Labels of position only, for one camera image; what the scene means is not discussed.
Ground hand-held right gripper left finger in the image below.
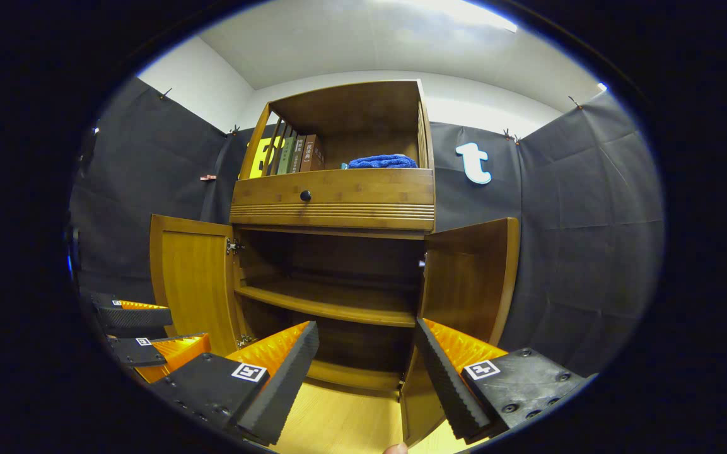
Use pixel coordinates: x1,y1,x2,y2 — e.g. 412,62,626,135
149,320,320,446

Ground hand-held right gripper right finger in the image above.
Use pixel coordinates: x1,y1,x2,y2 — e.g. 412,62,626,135
415,317,591,442

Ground wooden cabinet door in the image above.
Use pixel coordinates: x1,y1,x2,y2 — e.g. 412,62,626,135
399,218,520,445
149,214,245,360

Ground wooden double-door shoe cabinet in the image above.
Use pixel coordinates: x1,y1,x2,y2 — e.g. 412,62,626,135
149,79,520,445

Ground wooden cabinet drawer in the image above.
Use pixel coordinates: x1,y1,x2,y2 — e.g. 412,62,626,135
230,168,436,233

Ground wooden inner shelf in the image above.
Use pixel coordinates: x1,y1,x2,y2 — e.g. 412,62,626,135
235,277,419,328

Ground black backdrop cloth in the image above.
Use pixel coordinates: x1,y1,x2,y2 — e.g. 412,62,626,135
68,76,665,379

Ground green book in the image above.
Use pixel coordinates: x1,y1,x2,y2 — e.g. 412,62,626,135
275,136,296,175

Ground blue towel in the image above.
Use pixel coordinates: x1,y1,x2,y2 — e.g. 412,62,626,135
347,154,419,170

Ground light brown book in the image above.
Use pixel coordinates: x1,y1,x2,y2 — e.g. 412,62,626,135
300,134,325,172

